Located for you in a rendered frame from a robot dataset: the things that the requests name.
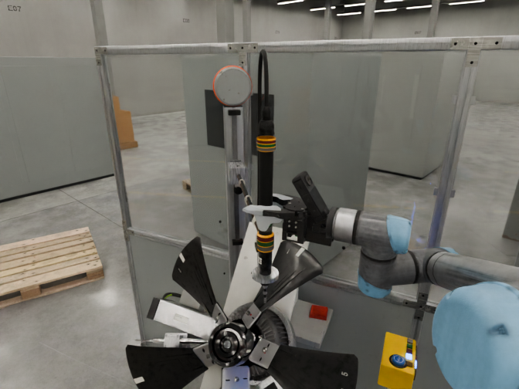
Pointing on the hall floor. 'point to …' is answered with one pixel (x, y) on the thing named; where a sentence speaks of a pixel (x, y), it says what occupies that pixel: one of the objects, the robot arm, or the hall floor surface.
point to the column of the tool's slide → (233, 186)
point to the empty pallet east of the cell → (47, 264)
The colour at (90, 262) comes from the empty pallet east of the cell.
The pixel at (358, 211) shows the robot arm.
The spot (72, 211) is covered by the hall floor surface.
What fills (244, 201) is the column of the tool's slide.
